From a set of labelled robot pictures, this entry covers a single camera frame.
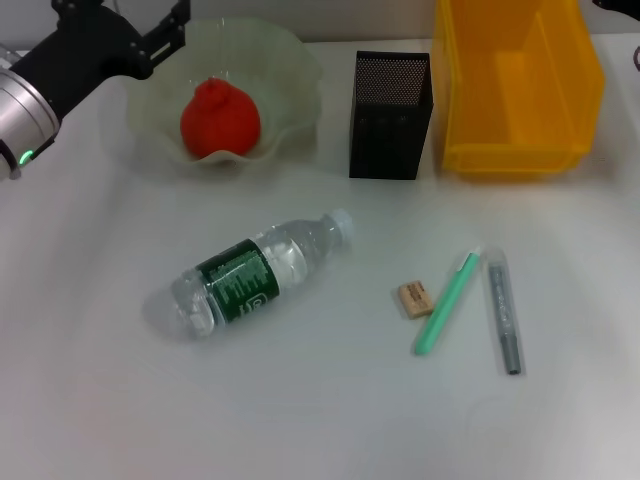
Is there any clear green-label water bottle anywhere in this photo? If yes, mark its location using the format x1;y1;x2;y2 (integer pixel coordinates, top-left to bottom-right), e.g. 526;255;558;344
169;207;357;341

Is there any beige eraser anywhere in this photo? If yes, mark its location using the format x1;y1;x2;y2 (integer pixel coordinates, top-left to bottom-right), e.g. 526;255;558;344
397;281;436;320

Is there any orange fruit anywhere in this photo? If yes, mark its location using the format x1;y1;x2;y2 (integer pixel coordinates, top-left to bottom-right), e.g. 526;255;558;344
179;77;262;160

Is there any green pen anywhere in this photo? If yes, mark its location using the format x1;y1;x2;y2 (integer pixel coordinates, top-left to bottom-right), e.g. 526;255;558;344
412;249;484;358

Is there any translucent green fruit plate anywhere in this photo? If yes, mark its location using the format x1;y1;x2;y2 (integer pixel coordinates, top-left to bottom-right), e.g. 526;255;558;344
124;17;325;181

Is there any yellow plastic bin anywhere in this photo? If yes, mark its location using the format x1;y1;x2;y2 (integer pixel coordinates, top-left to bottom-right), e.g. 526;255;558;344
432;0;606;182

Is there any gray marker pen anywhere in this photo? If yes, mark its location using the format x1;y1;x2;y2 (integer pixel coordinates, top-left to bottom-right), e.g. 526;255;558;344
483;244;525;377

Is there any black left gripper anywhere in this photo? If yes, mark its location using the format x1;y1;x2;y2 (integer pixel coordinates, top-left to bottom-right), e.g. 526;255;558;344
8;0;192;120

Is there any black mesh pen holder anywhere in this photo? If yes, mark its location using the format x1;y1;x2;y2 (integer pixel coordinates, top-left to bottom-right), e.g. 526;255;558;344
348;49;435;180

